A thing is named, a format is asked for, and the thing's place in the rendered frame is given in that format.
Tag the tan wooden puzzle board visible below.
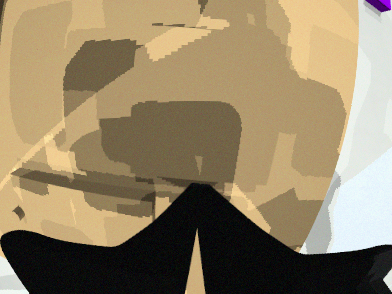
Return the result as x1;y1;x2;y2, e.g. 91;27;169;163
0;0;359;252

